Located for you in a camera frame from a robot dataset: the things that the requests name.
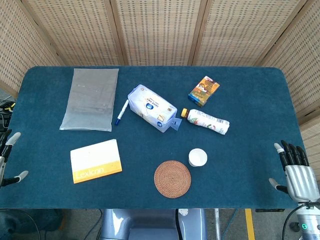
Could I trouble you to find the orange blue small carton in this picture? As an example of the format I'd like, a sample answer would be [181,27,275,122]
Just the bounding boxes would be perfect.
[187,75,221,108]

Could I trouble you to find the translucent grey zip pouch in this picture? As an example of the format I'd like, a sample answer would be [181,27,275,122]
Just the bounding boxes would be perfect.
[59,68,120,132]

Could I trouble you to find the black cable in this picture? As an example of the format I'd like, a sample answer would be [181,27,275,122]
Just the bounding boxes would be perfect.
[281,203,310,240]

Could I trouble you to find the white bottle with yellow cap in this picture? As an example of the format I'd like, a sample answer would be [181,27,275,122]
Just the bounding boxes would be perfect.
[180,107,230,136]

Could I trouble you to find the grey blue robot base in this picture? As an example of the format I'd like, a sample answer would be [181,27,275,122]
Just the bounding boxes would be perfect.
[99,208,208,240]

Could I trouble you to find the round woven rattan coaster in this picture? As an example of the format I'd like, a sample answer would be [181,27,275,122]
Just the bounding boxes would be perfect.
[153,160,192,199]

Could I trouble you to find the white blue tissue pack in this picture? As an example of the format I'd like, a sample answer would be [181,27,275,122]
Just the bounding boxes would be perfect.
[127,84,183,133]

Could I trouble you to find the woven bamboo folding screen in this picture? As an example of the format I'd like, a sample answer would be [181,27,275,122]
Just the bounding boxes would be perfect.
[0,0,320,181]

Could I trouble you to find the small white cup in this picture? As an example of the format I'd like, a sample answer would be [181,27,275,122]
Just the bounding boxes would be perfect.
[188,148,208,168]

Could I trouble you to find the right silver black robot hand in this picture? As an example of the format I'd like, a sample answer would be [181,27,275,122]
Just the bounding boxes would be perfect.
[268,139,320,203]

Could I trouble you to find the white orange Lexicon box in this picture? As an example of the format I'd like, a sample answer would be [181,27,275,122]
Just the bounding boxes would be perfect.
[70,139,123,185]

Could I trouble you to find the blue felt table cover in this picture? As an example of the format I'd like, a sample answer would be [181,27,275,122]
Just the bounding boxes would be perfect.
[0,65,307,210]

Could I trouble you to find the white blue marker pen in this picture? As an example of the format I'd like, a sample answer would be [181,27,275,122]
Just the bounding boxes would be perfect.
[114,99,130,126]

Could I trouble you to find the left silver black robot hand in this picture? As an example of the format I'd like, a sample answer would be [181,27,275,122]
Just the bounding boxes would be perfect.
[0,129,29,187]

